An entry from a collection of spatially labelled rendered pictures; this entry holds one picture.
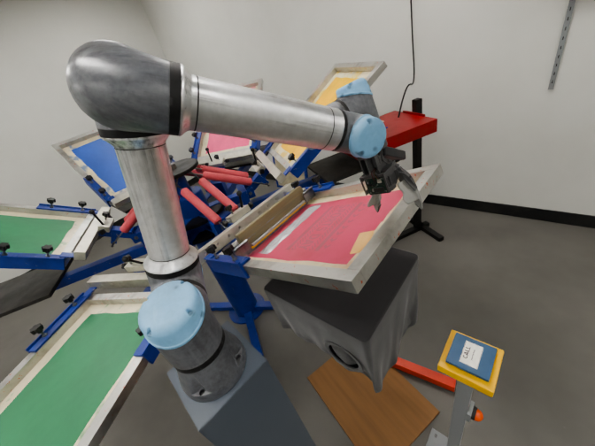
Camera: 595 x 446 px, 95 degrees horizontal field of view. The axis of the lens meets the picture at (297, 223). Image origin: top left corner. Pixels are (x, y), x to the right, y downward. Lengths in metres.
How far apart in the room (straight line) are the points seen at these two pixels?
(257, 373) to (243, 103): 0.55
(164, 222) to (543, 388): 1.97
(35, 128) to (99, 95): 4.54
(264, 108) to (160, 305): 0.40
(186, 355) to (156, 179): 0.33
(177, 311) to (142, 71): 0.38
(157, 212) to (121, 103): 0.24
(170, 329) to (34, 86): 4.63
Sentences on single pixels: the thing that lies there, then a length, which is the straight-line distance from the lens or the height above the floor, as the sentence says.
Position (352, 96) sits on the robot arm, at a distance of 0.68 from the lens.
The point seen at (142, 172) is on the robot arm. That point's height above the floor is 1.64.
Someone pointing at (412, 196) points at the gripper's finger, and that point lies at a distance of 0.75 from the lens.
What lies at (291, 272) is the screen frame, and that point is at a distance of 0.76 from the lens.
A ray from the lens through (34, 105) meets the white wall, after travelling 4.99.
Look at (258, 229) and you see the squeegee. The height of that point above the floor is 1.17.
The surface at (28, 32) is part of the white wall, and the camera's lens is 5.13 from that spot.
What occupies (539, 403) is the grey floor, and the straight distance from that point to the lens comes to 2.04.
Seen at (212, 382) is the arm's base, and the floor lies 1.24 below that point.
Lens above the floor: 1.77
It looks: 33 degrees down
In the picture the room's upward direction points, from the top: 17 degrees counter-clockwise
